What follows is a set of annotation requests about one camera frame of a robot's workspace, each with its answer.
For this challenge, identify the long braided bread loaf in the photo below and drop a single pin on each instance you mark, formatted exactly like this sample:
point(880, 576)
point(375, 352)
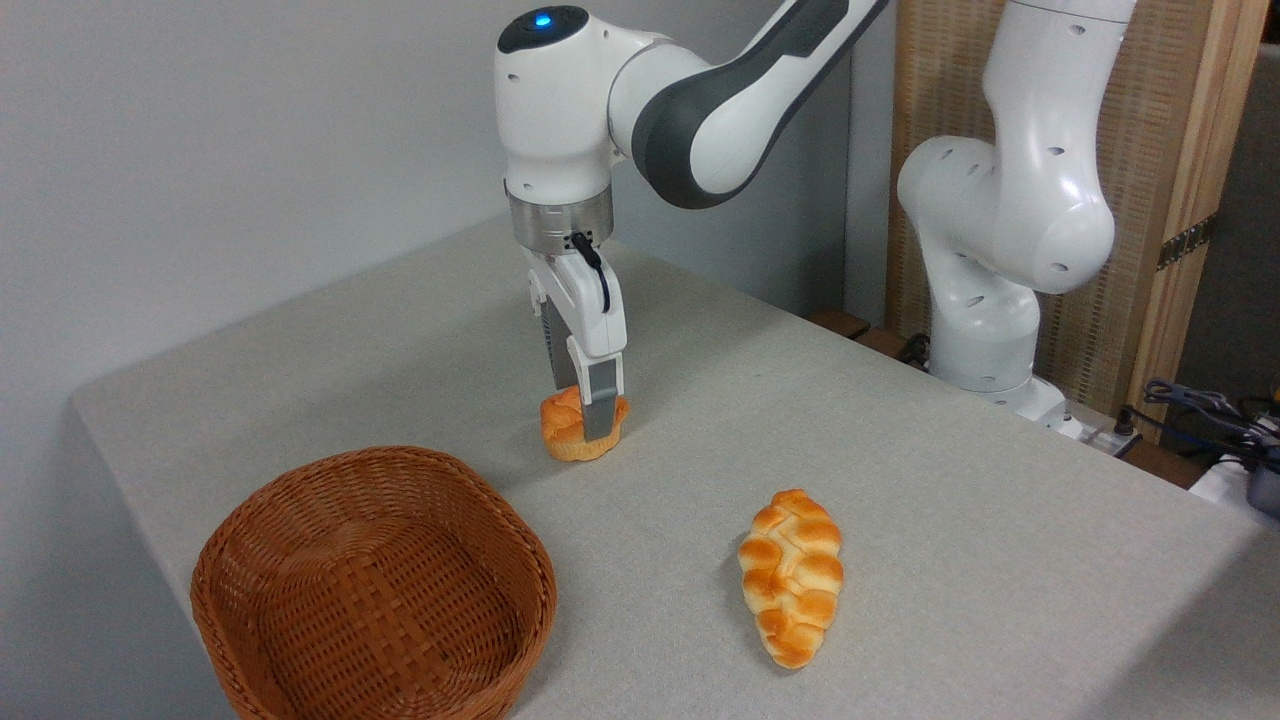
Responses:
point(792, 575)

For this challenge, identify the round braided bread roll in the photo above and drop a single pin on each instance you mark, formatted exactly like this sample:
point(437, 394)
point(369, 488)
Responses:
point(562, 430)

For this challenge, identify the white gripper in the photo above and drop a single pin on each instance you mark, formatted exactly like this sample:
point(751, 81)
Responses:
point(590, 310)

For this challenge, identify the brown wicker basket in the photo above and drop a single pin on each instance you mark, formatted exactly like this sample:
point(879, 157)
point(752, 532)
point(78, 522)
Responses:
point(300, 640)

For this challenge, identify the metal hinge strip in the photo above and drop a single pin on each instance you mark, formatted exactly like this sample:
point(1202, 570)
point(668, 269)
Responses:
point(1188, 242)

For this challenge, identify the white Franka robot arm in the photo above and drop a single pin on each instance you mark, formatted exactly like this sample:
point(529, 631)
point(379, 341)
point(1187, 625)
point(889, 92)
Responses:
point(560, 100)

